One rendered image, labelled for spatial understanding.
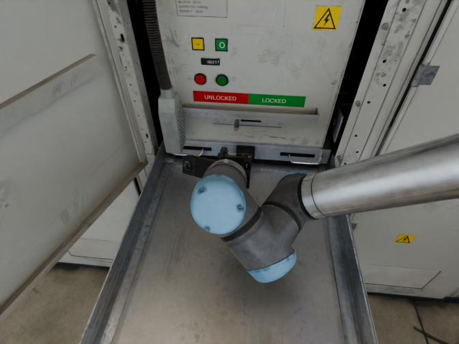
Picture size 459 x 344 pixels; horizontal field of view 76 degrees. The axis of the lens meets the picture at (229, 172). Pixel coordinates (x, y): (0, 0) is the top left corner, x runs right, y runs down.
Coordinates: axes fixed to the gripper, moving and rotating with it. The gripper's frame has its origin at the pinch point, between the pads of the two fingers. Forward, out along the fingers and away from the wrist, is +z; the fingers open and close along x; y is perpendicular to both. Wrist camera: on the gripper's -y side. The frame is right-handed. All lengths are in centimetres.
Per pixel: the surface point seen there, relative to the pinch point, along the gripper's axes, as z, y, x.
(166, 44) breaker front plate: -0.1, -17.2, 28.5
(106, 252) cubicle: 45, -60, -64
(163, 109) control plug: -3.1, -16.8, 12.3
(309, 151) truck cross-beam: 14.5, 25.5, 1.2
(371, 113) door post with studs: 3.2, 38.2, 14.8
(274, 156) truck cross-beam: 16.1, 14.9, -1.8
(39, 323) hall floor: 31, -88, -97
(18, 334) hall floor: 25, -95, -100
